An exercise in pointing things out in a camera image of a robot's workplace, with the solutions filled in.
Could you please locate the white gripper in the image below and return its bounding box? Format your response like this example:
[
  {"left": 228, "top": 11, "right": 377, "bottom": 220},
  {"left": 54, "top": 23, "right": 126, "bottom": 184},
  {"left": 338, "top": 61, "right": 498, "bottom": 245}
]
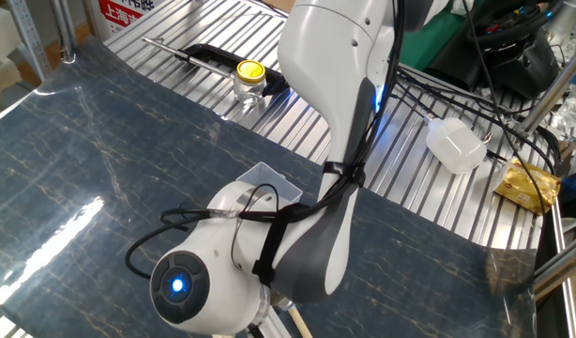
[{"left": 262, "top": 309, "right": 293, "bottom": 338}]

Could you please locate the wooden drumstick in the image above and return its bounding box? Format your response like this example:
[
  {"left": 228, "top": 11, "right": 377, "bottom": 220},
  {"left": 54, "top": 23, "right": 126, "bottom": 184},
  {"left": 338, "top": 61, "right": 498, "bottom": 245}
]
[{"left": 287, "top": 307, "right": 314, "bottom": 338}]

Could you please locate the clear plastic box lid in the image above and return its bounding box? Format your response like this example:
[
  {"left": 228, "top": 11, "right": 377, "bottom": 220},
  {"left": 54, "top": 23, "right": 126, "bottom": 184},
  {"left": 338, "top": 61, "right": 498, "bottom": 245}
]
[{"left": 235, "top": 161, "right": 304, "bottom": 206}]

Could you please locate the white plastic bottle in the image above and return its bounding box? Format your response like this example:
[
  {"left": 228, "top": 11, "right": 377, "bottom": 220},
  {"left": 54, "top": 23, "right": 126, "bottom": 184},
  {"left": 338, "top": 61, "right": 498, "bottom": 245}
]
[{"left": 423, "top": 115, "right": 489, "bottom": 176}]

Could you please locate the glass jar yellow lid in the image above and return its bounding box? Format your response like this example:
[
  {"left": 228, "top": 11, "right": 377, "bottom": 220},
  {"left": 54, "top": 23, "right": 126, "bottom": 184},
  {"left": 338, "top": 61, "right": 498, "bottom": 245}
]
[{"left": 232, "top": 59, "right": 268, "bottom": 107}]

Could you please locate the dark blue marble mat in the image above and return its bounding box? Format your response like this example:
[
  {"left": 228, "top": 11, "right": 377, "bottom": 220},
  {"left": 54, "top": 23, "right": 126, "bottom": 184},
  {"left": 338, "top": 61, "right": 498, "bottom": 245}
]
[{"left": 0, "top": 36, "right": 538, "bottom": 338}]

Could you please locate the gold foil packet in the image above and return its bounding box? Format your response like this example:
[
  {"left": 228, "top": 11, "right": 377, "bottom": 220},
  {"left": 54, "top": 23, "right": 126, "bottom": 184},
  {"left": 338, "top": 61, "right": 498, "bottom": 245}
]
[{"left": 493, "top": 158, "right": 562, "bottom": 216}]

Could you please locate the black clamp with metal rod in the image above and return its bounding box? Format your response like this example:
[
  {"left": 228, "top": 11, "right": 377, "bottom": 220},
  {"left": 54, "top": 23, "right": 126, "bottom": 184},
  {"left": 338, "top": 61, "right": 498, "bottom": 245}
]
[{"left": 141, "top": 36, "right": 292, "bottom": 98}]

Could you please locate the green mat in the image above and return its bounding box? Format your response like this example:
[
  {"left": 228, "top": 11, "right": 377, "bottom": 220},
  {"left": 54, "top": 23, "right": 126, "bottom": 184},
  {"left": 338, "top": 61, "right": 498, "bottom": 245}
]
[{"left": 400, "top": 8, "right": 462, "bottom": 71}]

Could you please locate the brown cardboard sheet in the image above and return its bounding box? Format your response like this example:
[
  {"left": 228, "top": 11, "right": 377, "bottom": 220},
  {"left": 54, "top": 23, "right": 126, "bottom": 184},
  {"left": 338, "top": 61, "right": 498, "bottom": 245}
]
[{"left": 264, "top": 0, "right": 296, "bottom": 13}]

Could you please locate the red and white sign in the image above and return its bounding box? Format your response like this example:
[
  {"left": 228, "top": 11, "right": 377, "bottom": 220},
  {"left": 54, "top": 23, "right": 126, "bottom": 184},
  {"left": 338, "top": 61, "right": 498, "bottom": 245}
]
[{"left": 98, "top": 0, "right": 165, "bottom": 37}]

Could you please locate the black equipment pile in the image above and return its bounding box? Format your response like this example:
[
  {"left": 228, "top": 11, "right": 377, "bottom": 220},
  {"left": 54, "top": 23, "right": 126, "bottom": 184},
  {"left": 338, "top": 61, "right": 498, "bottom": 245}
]
[{"left": 426, "top": 0, "right": 562, "bottom": 100}]

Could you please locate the long black cable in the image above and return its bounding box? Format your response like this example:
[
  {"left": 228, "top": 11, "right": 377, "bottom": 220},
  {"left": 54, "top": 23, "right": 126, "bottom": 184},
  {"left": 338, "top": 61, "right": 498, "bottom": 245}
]
[{"left": 125, "top": 0, "right": 407, "bottom": 282}]

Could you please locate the aluminium frame post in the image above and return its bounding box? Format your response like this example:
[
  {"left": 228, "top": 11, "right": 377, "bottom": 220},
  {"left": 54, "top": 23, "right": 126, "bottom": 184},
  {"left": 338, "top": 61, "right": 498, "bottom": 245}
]
[{"left": 517, "top": 44, "right": 576, "bottom": 137}]

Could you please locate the perforated metal rail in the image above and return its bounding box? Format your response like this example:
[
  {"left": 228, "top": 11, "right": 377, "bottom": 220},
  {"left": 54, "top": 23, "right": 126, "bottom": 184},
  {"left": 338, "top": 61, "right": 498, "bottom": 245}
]
[{"left": 6, "top": 0, "right": 53, "bottom": 84}]

